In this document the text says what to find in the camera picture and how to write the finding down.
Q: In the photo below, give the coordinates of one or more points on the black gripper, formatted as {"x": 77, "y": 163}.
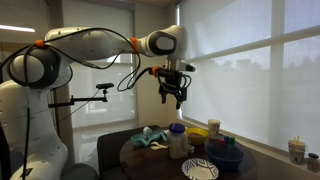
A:
{"x": 171, "y": 81}

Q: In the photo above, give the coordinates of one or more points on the medium teal measuring cup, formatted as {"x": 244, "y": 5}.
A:
{"x": 158, "y": 136}

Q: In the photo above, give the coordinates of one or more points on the round grey stool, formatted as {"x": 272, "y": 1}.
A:
{"x": 80, "y": 171}

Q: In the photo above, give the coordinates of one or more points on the small white dispenser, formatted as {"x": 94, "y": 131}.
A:
{"x": 191, "y": 149}

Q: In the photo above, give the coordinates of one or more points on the small jar with dark lid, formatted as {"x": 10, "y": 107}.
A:
{"x": 313, "y": 163}

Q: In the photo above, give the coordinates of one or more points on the yellow bowl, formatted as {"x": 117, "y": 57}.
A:
{"x": 197, "y": 138}

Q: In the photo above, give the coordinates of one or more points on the black white patterned plate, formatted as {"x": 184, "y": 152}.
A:
{"x": 200, "y": 170}

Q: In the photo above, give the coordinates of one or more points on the ceiling light strip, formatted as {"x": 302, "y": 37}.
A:
{"x": 16, "y": 28}

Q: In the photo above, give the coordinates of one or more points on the teal white toy carton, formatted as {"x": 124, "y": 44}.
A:
{"x": 147, "y": 130}

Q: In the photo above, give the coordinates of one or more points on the wooden fork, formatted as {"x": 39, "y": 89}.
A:
{"x": 155, "y": 143}

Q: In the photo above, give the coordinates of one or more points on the wooden spoon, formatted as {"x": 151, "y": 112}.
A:
{"x": 157, "y": 147}

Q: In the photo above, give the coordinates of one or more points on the clear jar of rice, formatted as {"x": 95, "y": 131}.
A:
{"x": 177, "y": 146}

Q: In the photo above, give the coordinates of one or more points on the green block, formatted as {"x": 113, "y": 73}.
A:
{"x": 232, "y": 141}

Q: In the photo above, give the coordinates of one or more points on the narrow white roller blind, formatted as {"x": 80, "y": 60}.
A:
{"x": 100, "y": 110}

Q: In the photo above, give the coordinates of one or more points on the paper cup with sticks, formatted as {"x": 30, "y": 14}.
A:
{"x": 296, "y": 151}

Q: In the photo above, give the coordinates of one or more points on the blue block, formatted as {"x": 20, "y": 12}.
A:
{"x": 226, "y": 138}

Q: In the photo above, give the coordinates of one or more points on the wide white roller blind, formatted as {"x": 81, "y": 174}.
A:
{"x": 233, "y": 83}

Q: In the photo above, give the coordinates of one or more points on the large teal measuring cup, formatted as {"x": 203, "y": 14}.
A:
{"x": 140, "y": 140}

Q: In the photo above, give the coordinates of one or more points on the patterned paper cup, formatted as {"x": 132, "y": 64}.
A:
{"x": 214, "y": 128}

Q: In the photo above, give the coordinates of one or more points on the red block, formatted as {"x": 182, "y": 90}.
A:
{"x": 221, "y": 140}

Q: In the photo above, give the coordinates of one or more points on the black tripod camera stand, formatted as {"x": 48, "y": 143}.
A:
{"x": 105, "y": 85}

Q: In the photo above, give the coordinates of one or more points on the dark blue bowl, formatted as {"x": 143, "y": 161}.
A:
{"x": 225, "y": 158}

